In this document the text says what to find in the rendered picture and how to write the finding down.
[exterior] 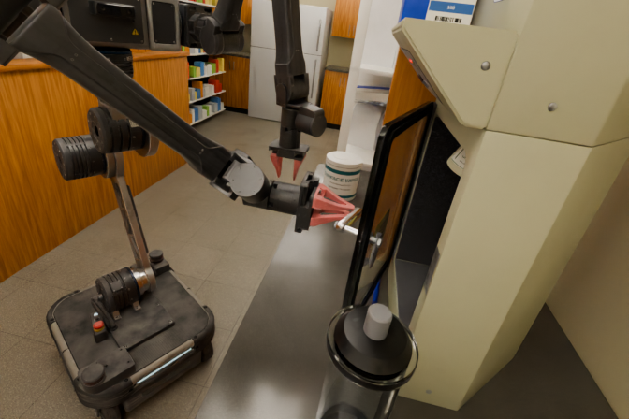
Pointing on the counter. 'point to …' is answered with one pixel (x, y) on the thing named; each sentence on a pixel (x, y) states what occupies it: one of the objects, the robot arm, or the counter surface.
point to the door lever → (348, 222)
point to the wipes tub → (343, 173)
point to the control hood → (460, 64)
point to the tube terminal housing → (526, 165)
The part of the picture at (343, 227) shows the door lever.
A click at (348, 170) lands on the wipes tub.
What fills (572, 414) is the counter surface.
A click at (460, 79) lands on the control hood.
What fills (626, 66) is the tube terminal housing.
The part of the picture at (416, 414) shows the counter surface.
